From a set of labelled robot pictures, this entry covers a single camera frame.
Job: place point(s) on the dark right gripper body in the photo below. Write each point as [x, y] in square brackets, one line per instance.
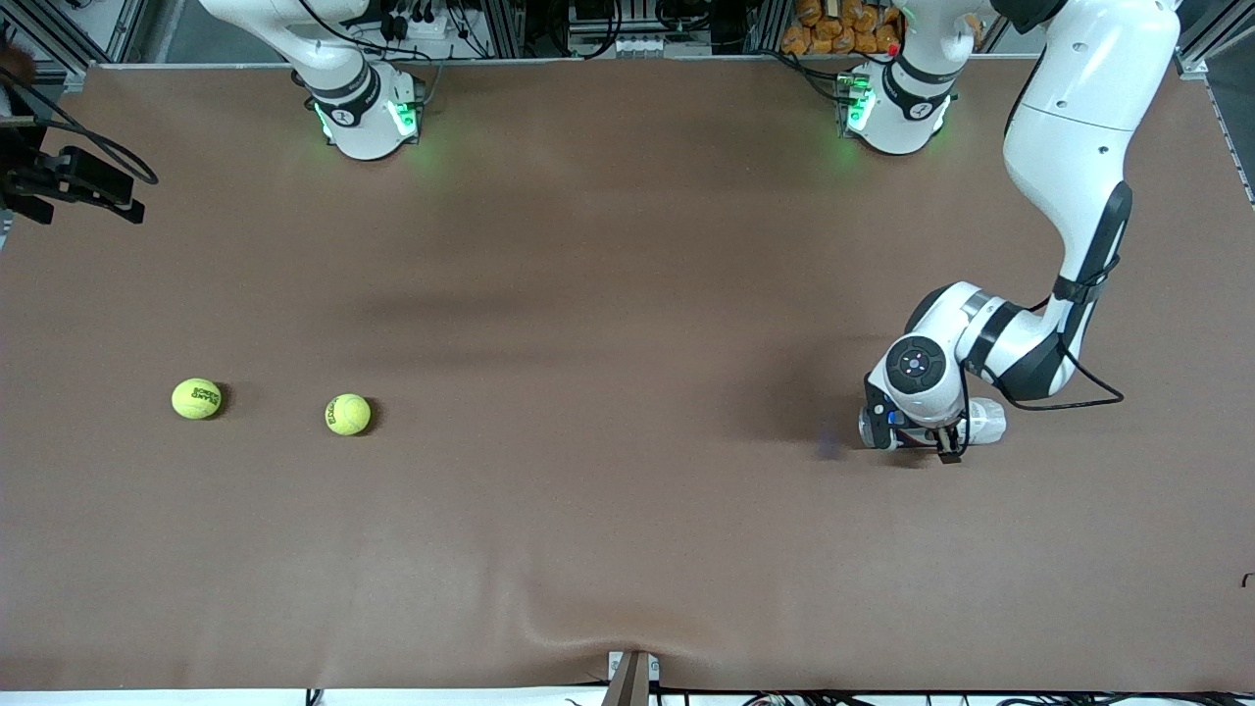
[39, 180]

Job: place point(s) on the clear tennis ball can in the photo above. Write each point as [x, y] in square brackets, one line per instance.
[985, 422]

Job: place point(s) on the yellow tennis ball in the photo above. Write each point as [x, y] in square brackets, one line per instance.
[348, 415]
[196, 399]

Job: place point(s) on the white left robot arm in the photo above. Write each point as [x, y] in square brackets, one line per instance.
[1088, 98]

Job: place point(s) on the brown table mat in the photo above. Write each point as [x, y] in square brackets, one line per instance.
[627, 539]

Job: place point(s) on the white power strip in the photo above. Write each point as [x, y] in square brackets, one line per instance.
[431, 27]

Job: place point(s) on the orange objects bag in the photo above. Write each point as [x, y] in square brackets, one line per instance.
[833, 29]

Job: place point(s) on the aluminium frame profile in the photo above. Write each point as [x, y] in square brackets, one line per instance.
[1191, 64]
[770, 25]
[59, 44]
[500, 29]

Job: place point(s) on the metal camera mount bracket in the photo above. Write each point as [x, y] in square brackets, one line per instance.
[632, 681]

